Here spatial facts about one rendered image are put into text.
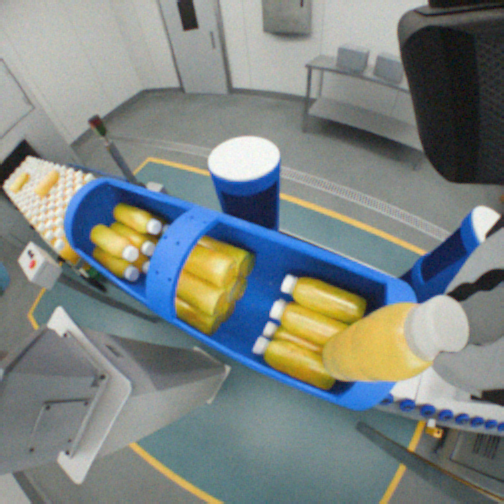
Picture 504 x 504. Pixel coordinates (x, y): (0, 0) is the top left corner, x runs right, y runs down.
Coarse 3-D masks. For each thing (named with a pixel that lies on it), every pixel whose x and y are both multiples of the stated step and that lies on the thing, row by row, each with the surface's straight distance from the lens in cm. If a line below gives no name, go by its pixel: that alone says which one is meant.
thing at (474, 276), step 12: (492, 240) 15; (480, 252) 15; (492, 252) 14; (468, 264) 16; (480, 264) 15; (492, 264) 14; (456, 276) 16; (468, 276) 15; (480, 276) 14; (492, 276) 15; (456, 288) 16; (468, 288) 16; (480, 288) 16; (492, 288) 16; (456, 300) 17
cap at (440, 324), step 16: (432, 304) 15; (448, 304) 16; (416, 320) 16; (432, 320) 15; (448, 320) 16; (464, 320) 17; (416, 336) 16; (432, 336) 15; (448, 336) 16; (464, 336) 17; (432, 352) 16
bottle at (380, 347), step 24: (384, 312) 18; (408, 312) 17; (336, 336) 27; (360, 336) 19; (384, 336) 17; (408, 336) 16; (336, 360) 25; (360, 360) 20; (384, 360) 18; (408, 360) 17; (432, 360) 17
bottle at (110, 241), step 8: (96, 232) 71; (104, 232) 68; (112, 232) 67; (96, 240) 70; (104, 240) 66; (112, 240) 64; (120, 240) 63; (128, 240) 64; (104, 248) 67; (112, 248) 63; (120, 248) 62; (120, 256) 63
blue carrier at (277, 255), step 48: (96, 192) 77; (144, 192) 57; (192, 240) 38; (240, 240) 58; (288, 240) 40; (144, 288) 66; (384, 288) 55; (240, 336) 55; (288, 384) 42; (336, 384) 56; (384, 384) 38
